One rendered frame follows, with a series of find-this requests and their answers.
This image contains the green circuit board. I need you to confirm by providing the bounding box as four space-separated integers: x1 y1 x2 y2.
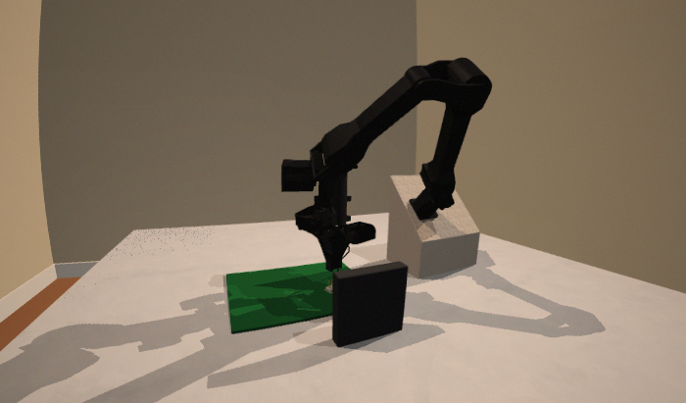
226 262 337 334

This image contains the black plug with cable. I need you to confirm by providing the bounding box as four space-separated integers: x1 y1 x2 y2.
325 245 350 272

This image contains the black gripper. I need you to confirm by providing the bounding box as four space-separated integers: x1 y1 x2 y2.
312 191 376 267

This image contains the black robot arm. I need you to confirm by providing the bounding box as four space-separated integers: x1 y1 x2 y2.
281 57 493 233

